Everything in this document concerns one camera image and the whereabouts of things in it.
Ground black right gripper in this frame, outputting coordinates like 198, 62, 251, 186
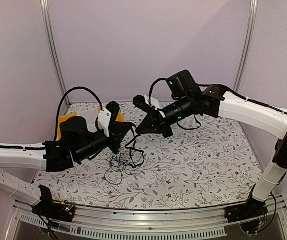
135, 95, 194, 139

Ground black cable pile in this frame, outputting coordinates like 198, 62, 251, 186
100, 142, 147, 186

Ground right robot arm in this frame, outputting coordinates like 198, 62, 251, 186
133, 70, 287, 218

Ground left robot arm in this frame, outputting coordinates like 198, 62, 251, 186
0, 116, 132, 217

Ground right yellow plastic bin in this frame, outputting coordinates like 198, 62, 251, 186
98, 105, 125, 122

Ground yellow plastic bin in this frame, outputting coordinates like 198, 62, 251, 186
98, 105, 125, 122
56, 113, 79, 141

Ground white translucent plastic bin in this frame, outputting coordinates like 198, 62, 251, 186
78, 108, 99, 132

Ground left yellow plastic bin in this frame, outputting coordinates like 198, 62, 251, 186
56, 113, 79, 141

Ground floral table cloth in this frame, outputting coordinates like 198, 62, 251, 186
34, 116, 262, 210

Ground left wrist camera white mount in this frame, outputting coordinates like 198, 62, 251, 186
95, 101, 120, 138

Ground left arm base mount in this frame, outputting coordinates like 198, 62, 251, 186
32, 185, 76, 223

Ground back aluminium floor rail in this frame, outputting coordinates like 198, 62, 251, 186
68, 99, 232, 105

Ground aluminium front rail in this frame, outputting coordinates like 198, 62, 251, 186
5, 194, 287, 240

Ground right aluminium corner post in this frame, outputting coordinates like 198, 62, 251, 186
233, 0, 259, 92

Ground aluminium corner post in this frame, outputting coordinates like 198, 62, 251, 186
40, 0, 67, 96
233, 0, 259, 92

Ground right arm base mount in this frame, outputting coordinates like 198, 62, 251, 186
224, 198, 268, 235

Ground left aluminium corner post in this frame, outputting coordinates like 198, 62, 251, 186
40, 0, 67, 96

